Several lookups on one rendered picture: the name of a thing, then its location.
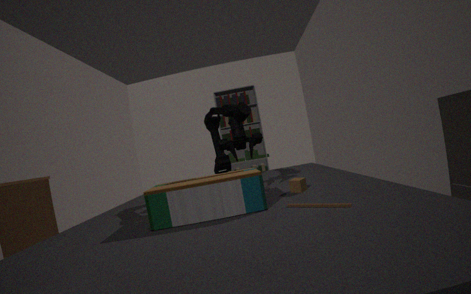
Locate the small brown cube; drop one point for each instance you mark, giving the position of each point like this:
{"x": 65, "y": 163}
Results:
{"x": 297, "y": 185}

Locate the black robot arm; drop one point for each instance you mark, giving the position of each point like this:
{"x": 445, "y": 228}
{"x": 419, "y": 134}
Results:
{"x": 239, "y": 113}

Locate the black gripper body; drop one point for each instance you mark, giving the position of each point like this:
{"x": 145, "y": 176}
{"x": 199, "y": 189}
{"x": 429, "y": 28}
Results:
{"x": 239, "y": 136}

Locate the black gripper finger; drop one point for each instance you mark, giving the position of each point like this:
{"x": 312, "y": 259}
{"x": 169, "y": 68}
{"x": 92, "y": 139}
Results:
{"x": 252, "y": 143}
{"x": 230, "y": 147}

